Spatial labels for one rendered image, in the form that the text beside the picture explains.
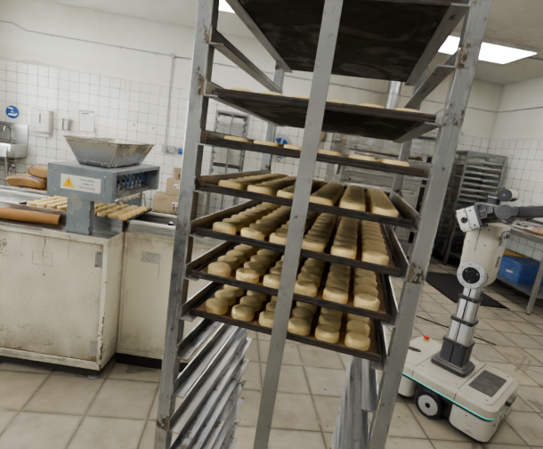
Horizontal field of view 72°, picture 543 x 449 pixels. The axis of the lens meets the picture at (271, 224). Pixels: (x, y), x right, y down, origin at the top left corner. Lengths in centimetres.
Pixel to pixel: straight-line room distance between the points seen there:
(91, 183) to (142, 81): 455
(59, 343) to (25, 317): 23
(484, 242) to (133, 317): 205
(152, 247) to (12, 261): 71
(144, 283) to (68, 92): 491
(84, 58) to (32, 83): 87
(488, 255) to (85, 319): 224
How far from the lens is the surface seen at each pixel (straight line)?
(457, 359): 266
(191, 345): 92
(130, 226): 225
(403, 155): 130
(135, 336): 246
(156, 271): 226
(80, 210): 213
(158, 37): 658
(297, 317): 85
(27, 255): 234
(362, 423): 95
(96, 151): 217
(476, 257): 245
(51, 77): 696
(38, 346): 251
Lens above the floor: 141
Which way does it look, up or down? 11 degrees down
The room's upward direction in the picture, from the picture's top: 9 degrees clockwise
